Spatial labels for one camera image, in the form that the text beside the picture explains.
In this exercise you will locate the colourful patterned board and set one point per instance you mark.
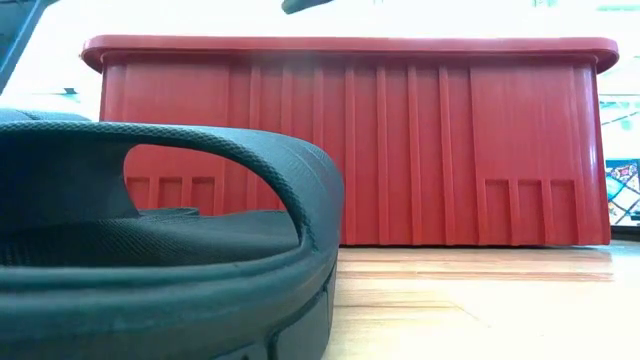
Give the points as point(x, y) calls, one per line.
point(624, 190)

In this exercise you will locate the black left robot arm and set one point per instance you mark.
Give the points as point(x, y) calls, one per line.
point(15, 30)

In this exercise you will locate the red plastic bin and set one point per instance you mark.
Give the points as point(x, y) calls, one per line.
point(425, 150)

